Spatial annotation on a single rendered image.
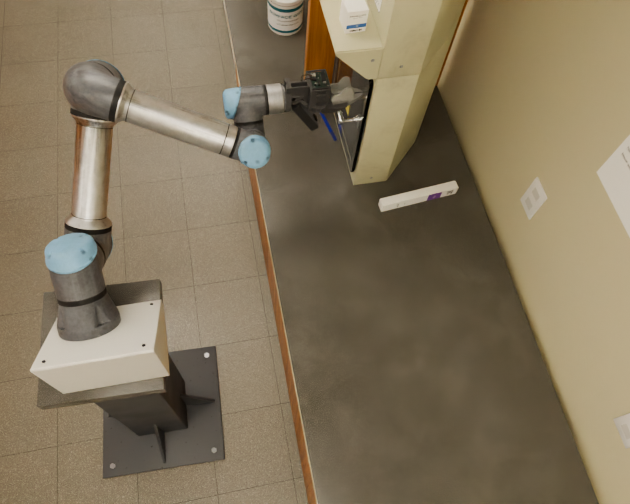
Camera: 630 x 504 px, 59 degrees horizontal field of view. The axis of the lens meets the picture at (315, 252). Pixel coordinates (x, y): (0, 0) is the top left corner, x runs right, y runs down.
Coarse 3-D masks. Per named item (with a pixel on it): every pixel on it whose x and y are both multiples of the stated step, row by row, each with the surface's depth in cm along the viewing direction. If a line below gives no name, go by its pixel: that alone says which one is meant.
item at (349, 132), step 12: (336, 72) 175; (348, 72) 160; (360, 84) 149; (360, 108) 153; (336, 120) 185; (360, 120) 155; (348, 132) 171; (360, 132) 157; (348, 144) 173; (348, 156) 175
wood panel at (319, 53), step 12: (312, 0) 159; (312, 12) 162; (312, 24) 166; (324, 24) 167; (312, 36) 170; (324, 36) 171; (312, 48) 174; (324, 48) 175; (312, 60) 179; (324, 60) 180; (444, 60) 191
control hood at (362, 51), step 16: (320, 0) 136; (336, 0) 136; (336, 16) 133; (368, 16) 134; (336, 32) 131; (368, 32) 131; (336, 48) 128; (352, 48) 129; (368, 48) 129; (352, 64) 132; (368, 64) 133
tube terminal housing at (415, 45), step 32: (384, 0) 124; (416, 0) 119; (448, 0) 125; (384, 32) 128; (416, 32) 127; (448, 32) 143; (384, 64) 134; (416, 64) 136; (384, 96) 145; (416, 96) 151; (384, 128) 157; (416, 128) 178; (384, 160) 171
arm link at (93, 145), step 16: (80, 112) 133; (80, 128) 136; (96, 128) 136; (112, 128) 140; (80, 144) 137; (96, 144) 137; (80, 160) 138; (96, 160) 138; (80, 176) 139; (96, 176) 140; (80, 192) 140; (96, 192) 141; (80, 208) 142; (96, 208) 143; (64, 224) 145; (80, 224) 142; (96, 224) 144; (96, 240) 143; (112, 240) 154
